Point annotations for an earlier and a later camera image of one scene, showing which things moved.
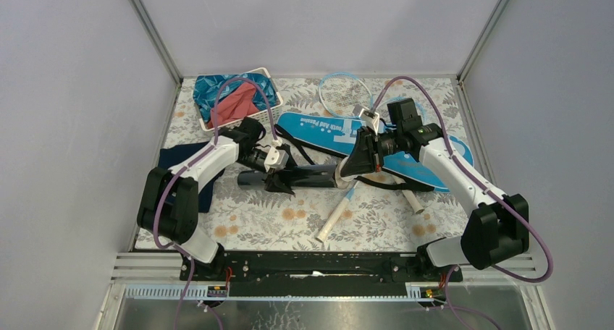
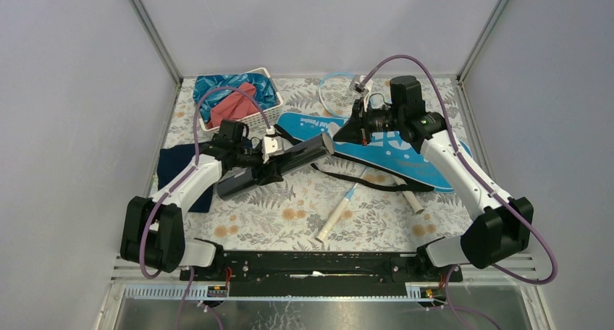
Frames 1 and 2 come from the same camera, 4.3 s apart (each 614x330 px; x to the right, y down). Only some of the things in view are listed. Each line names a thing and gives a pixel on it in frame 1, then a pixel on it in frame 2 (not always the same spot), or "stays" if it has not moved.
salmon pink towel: [239, 105] stays
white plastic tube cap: [344, 182] to [329, 142]
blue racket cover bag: [331, 137] stays
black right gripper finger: [363, 158] to [351, 132]
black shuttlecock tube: [320, 176] to [291, 158]
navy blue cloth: [170, 155] stays
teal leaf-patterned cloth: [207, 87] stays
